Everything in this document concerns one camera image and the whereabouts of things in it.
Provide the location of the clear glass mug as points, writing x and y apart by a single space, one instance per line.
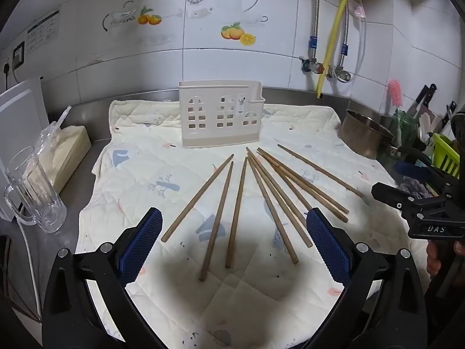
36 203

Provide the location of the pink wall tag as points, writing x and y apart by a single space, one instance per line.
359 11

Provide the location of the green plastic basket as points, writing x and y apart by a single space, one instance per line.
445 154

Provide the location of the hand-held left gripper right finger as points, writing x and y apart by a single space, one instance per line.
328 243

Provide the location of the black wall socket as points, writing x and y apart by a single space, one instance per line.
18 55

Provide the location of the plastic wrapped beige napkin pack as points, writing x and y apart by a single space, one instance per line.
69 149

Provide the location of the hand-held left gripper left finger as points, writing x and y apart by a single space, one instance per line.
143 240

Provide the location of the beige plastic utensil holder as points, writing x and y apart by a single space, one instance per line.
207 131

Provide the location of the pink bottle brush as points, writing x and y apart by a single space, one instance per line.
395 92

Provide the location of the white plastic board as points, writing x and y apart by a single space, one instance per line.
21 116

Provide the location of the row of wooden chopsticks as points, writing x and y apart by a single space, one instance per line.
237 211

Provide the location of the green glass jar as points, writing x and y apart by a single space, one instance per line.
403 127

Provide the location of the metal angle valve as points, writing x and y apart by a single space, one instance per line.
342 75
312 66

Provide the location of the steel cooking pot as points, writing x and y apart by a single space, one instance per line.
359 134

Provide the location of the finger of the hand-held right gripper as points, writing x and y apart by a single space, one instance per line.
390 193
412 170

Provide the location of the person's right hand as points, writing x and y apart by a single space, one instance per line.
433 260

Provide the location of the thin white tube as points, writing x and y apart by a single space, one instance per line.
363 43

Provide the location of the white printed wall label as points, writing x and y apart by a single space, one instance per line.
43 29

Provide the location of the cream quilted printed mat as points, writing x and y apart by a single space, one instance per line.
152 174

